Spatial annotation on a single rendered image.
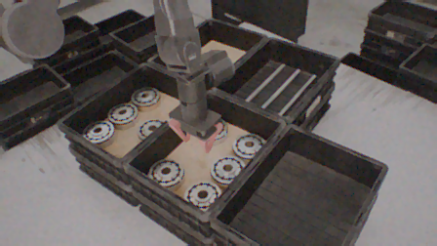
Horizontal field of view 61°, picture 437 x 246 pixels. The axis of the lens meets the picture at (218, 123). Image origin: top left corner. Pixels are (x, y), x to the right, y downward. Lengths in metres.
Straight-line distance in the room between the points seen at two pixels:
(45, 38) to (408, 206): 1.09
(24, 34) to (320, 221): 0.80
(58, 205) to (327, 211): 0.84
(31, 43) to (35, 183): 0.91
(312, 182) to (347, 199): 0.11
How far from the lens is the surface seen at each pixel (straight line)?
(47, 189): 1.40
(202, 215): 0.91
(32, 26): 0.59
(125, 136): 1.28
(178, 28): 0.70
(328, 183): 1.12
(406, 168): 1.40
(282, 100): 1.36
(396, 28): 2.48
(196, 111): 0.77
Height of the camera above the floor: 1.69
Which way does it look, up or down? 43 degrees down
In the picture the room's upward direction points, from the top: 4 degrees counter-clockwise
